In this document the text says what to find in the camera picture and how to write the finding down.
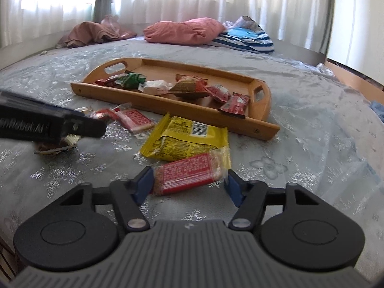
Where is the pink pillow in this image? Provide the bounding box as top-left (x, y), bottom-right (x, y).
top-left (143, 18), bottom-right (226, 46)

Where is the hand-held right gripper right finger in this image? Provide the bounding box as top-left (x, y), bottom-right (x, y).
top-left (224, 169), bottom-right (326, 232)

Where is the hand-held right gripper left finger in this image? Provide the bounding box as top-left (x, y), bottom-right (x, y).
top-left (58, 166), bottom-right (155, 232)

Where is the grey snowflake bed sheet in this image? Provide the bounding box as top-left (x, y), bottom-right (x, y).
top-left (0, 36), bottom-right (384, 276)

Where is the green snack packet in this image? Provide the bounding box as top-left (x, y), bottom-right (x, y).
top-left (115, 72), bottom-right (147, 90)

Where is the red and white snack bar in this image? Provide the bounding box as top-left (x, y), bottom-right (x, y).
top-left (115, 102), bottom-right (156, 139)

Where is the clear plastic wrapper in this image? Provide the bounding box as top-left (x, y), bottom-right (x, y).
top-left (315, 63), bottom-right (335, 77)

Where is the white wrapped candy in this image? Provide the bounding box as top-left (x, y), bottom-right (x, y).
top-left (138, 80), bottom-right (174, 96)

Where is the white wardrobe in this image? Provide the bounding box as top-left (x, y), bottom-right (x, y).
top-left (326, 0), bottom-right (384, 91)

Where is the red and gold nut packet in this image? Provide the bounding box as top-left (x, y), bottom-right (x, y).
top-left (168, 74), bottom-right (210, 99)

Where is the yellow snack packet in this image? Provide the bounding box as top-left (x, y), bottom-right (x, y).
top-left (140, 112), bottom-right (229, 163)

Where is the small red snack packet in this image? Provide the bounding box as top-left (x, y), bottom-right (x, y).
top-left (219, 93), bottom-right (251, 118)
top-left (89, 108), bottom-right (121, 122)
top-left (95, 74), bottom-right (127, 87)
top-left (204, 84), bottom-right (232, 104)

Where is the gold and brown candy wrapper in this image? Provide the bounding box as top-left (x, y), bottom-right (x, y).
top-left (34, 134), bottom-right (82, 156)

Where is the floral printed cloth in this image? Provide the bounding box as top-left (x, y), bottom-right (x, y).
top-left (223, 15), bottom-right (265, 32)

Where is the mauve blanket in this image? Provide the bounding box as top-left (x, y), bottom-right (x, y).
top-left (56, 15), bottom-right (138, 49)

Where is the wooden bed frame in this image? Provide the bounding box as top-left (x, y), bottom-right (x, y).
top-left (325, 60), bottom-right (384, 103)

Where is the red clear-ended snack bar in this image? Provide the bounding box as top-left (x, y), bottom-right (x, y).
top-left (151, 147), bottom-right (232, 197)

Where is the blue cloth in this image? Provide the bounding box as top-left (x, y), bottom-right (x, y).
top-left (369, 100), bottom-right (384, 124)

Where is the wooden tray with handles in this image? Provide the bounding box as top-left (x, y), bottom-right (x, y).
top-left (70, 57), bottom-right (281, 141)

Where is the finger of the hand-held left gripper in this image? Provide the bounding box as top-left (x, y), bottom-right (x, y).
top-left (61, 114), bottom-right (108, 139)

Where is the blue striped pillow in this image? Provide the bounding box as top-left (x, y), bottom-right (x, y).
top-left (207, 27), bottom-right (275, 54)

